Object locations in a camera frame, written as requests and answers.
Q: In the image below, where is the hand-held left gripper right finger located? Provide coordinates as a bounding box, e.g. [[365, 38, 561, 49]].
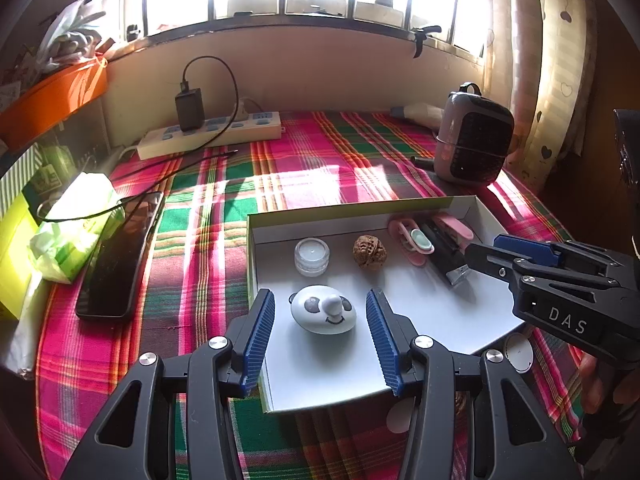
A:
[[365, 287, 583, 480]]

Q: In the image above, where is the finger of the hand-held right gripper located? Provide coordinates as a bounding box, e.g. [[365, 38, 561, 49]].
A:
[[492, 233, 628, 273], [462, 241, 633, 293]]

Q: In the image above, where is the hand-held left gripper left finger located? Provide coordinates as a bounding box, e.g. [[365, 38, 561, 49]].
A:
[[60, 287, 277, 480]]

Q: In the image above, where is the black stapler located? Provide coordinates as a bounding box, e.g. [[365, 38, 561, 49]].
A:
[[419, 216, 472, 287]]

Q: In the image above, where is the green and white cardboard box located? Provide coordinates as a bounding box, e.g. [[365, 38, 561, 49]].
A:
[[246, 195, 526, 413]]

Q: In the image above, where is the white panda toy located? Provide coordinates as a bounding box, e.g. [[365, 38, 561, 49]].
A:
[[290, 285, 357, 335]]

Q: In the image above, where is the brown walnut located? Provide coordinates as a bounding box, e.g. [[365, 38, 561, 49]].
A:
[[352, 235, 388, 268]]

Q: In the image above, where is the person's right hand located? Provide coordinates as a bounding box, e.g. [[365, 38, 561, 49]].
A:
[[580, 355, 623, 413]]

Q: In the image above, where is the small white round object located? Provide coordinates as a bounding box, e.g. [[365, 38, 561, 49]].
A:
[[387, 400, 414, 434]]

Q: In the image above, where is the pink clip with glass lens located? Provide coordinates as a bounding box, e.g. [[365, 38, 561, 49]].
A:
[[389, 217, 435, 267]]

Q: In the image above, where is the plaid cloth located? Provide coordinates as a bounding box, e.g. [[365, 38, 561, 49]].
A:
[[35, 110, 588, 480]]

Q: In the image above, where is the small clear jar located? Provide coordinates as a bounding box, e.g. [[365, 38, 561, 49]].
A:
[[294, 238, 331, 277]]

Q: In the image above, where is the grey portable heater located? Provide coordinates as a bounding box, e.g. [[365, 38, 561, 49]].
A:
[[432, 82, 516, 186]]

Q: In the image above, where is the black smartphone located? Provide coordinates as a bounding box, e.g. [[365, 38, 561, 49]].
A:
[[76, 191, 166, 322]]

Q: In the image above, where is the white tube with blue cap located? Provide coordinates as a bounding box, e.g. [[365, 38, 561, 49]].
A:
[[390, 101, 446, 128]]

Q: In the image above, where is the heart print curtain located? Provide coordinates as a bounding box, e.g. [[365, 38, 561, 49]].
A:
[[492, 0, 601, 196]]

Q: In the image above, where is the white power strip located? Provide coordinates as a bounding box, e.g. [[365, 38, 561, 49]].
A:
[[136, 110, 282, 161]]

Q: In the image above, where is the green tissue pack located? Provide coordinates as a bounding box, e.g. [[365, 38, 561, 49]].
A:
[[29, 172, 126, 283]]

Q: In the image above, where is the black charger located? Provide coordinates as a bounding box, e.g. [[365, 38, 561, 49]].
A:
[[175, 80, 206, 132]]

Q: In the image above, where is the yellow-green box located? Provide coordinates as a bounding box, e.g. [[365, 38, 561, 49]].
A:
[[0, 192, 41, 321]]

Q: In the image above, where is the striped box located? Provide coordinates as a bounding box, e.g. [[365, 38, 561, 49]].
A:
[[0, 142, 46, 211]]

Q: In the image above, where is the orange tray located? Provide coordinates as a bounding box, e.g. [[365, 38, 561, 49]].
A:
[[0, 57, 108, 148]]

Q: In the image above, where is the clear plastic bag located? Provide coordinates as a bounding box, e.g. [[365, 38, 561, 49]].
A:
[[30, 0, 108, 73]]

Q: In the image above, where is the black window handle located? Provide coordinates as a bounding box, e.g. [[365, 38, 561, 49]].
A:
[[410, 25, 442, 59]]

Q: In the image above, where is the black charger cable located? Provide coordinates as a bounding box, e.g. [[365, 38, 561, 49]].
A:
[[37, 56, 240, 223]]

